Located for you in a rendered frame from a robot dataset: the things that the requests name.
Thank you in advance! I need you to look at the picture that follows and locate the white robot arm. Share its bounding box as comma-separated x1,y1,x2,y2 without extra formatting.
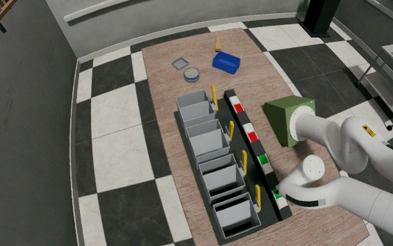
278,106,393,235

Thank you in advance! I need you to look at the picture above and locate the blue open plastic bin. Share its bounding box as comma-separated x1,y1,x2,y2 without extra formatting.
212,51,241,75

